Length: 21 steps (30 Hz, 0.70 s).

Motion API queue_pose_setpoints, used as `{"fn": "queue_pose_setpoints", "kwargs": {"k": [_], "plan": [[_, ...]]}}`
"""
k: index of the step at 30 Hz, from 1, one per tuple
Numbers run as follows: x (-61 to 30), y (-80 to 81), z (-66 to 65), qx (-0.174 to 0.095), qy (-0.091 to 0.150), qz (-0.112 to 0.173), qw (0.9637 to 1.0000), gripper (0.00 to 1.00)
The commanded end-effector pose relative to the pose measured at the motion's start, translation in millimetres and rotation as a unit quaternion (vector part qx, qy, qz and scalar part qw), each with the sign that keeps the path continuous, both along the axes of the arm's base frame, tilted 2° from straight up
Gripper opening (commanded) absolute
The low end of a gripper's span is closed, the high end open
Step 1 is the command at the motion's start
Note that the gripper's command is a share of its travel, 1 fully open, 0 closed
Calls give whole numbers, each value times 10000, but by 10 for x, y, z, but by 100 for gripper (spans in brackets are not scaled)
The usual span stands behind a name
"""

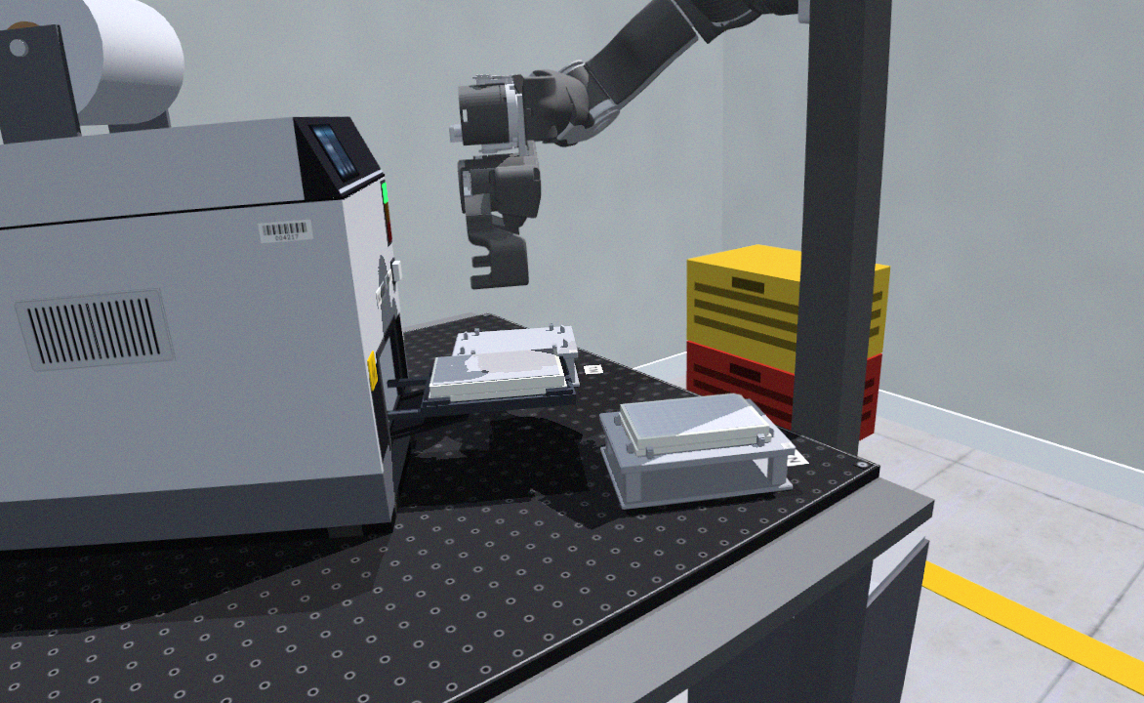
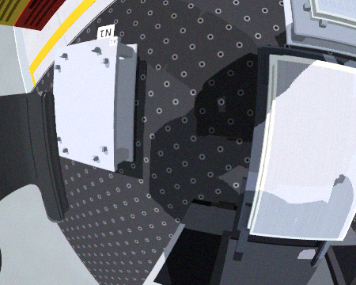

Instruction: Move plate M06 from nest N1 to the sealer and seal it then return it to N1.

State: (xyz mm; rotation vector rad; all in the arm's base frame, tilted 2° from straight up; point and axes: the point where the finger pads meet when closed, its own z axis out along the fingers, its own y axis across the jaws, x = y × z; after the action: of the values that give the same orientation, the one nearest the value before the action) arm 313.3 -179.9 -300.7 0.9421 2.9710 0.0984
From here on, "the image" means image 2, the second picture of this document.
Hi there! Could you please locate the white label with black lettering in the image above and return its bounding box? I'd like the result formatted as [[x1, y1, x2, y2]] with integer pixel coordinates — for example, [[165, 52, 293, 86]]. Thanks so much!
[[97, 25, 115, 39]]

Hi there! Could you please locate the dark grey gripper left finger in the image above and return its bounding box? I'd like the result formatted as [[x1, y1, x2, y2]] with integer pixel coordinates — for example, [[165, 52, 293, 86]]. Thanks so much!
[[0, 91, 69, 223]]

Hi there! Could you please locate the white well plate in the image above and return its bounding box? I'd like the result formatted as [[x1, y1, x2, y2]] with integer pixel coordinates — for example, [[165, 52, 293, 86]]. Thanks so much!
[[248, 55, 356, 241]]

